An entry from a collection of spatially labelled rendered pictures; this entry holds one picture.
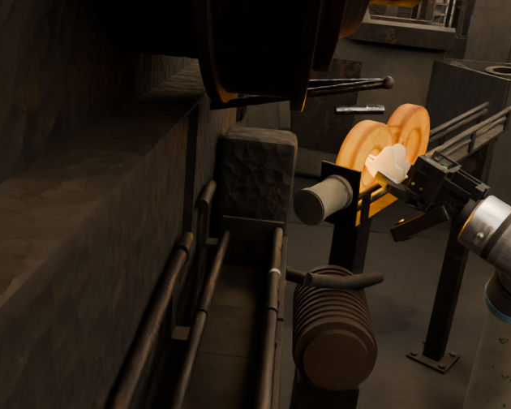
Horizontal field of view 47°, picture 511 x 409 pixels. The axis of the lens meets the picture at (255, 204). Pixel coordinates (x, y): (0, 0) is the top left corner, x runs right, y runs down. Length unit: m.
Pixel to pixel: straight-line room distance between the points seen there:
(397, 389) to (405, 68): 1.89
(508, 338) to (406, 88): 2.00
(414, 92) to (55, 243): 2.99
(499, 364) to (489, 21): 3.90
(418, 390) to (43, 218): 1.53
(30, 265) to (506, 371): 1.28
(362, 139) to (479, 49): 4.15
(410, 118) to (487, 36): 3.94
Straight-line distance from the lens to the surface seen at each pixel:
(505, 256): 0.95
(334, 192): 0.95
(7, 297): 0.22
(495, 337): 1.41
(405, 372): 1.80
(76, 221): 0.28
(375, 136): 1.03
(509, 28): 4.88
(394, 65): 3.18
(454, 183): 1.00
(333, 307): 0.92
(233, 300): 0.65
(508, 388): 1.46
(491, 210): 0.96
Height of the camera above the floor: 0.97
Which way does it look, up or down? 20 degrees down
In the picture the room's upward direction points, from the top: 6 degrees clockwise
